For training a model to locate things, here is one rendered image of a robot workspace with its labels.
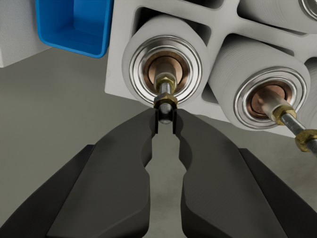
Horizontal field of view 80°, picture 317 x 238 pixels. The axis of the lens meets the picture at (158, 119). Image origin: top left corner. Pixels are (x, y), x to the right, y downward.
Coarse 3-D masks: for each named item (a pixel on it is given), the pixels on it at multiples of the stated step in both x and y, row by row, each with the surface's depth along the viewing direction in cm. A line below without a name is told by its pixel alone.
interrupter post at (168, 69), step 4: (160, 64) 19; (164, 64) 19; (168, 64) 19; (156, 68) 20; (160, 68) 18; (164, 68) 18; (168, 68) 18; (172, 68) 19; (156, 72) 18; (160, 72) 17; (164, 72) 17; (168, 72) 17; (172, 72) 17; (156, 76) 17; (160, 76) 17; (172, 76) 17; (176, 80) 17; (176, 84) 17
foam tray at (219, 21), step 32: (128, 0) 23; (160, 0) 23; (192, 0) 32; (224, 0) 22; (128, 32) 24; (224, 32) 24; (256, 32) 24; (288, 32) 24; (128, 96) 29; (288, 128) 32
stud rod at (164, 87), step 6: (162, 84) 16; (168, 84) 16; (162, 90) 15; (168, 90) 15; (162, 108) 13; (168, 108) 13; (162, 114) 12; (168, 114) 12; (162, 120) 12; (168, 120) 12
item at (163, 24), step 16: (160, 16) 25; (144, 32) 18; (160, 32) 18; (176, 32) 18; (192, 32) 18; (128, 48) 19; (128, 64) 20; (208, 64) 20; (128, 80) 21; (192, 96) 21
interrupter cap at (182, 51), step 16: (144, 48) 18; (160, 48) 18; (176, 48) 18; (192, 48) 18; (144, 64) 19; (176, 64) 19; (192, 64) 19; (144, 80) 20; (192, 80) 20; (144, 96) 21; (176, 96) 21
